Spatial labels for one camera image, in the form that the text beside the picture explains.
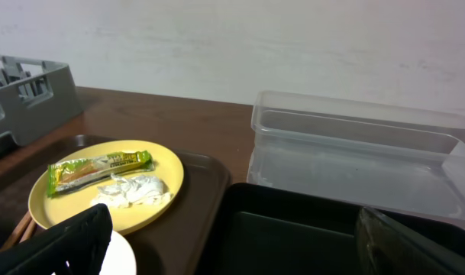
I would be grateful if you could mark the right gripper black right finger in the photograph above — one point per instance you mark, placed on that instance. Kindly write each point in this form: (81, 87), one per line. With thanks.
(403, 244)

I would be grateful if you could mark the dark brown serving tray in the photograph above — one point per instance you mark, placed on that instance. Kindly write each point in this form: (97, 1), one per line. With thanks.
(170, 245)

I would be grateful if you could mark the wooden chopstick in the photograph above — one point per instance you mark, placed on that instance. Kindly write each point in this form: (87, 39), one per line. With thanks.
(29, 231)
(17, 233)

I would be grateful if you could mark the green snack wrapper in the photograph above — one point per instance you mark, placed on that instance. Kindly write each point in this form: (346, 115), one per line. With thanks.
(71, 175)

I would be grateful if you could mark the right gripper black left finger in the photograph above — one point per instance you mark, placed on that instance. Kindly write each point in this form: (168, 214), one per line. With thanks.
(75, 246)

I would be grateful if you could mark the white bowl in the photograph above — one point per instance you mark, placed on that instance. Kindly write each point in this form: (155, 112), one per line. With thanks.
(119, 258)

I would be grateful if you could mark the grey plastic dish rack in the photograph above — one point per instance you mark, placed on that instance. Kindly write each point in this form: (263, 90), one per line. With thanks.
(36, 96)

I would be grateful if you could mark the clear plastic waste bin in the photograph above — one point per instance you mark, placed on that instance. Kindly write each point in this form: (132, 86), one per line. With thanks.
(406, 160)

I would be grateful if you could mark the black waste tray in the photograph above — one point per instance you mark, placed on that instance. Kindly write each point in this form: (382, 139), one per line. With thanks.
(261, 230)

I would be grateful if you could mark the white paper napkin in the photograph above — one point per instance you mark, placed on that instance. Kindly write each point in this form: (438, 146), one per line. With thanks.
(137, 190)

